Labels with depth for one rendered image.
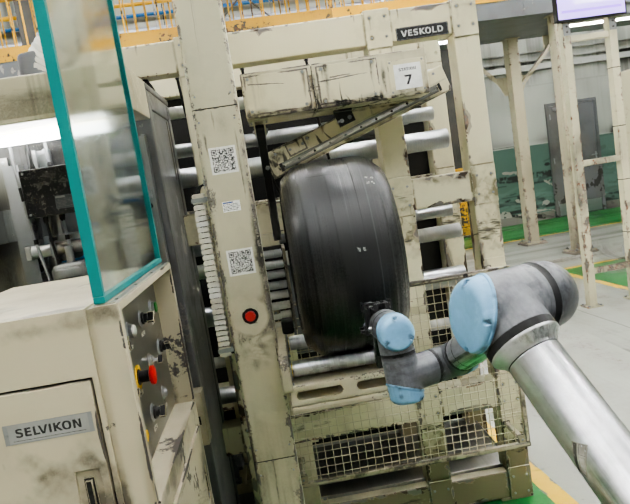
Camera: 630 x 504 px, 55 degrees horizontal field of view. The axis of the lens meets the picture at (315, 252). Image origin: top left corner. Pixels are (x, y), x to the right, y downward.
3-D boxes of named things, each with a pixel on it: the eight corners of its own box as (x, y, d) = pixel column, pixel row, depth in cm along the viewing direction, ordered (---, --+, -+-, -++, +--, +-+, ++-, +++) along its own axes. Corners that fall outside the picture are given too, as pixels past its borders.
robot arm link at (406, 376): (446, 394, 129) (435, 343, 129) (401, 409, 124) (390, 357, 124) (426, 389, 136) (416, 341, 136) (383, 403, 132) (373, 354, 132)
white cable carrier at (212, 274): (220, 357, 176) (190, 195, 170) (221, 352, 181) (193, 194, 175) (235, 355, 176) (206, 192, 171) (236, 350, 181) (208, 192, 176)
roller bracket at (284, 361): (284, 395, 166) (278, 360, 165) (280, 354, 205) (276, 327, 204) (295, 393, 166) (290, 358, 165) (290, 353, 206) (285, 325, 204)
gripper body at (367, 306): (388, 297, 152) (397, 300, 139) (393, 331, 151) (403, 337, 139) (358, 302, 151) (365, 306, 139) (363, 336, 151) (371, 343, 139)
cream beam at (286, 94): (246, 120, 193) (239, 73, 192) (249, 127, 218) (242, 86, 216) (431, 92, 197) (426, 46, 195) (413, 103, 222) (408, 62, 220)
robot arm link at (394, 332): (384, 359, 124) (375, 318, 124) (375, 351, 135) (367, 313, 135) (421, 351, 124) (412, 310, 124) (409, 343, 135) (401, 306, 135)
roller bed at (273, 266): (243, 338, 215) (228, 256, 211) (244, 329, 229) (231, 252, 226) (298, 329, 216) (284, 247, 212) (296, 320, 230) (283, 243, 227)
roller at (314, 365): (288, 364, 174) (290, 380, 172) (287, 360, 170) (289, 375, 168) (406, 344, 176) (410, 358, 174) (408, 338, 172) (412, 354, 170)
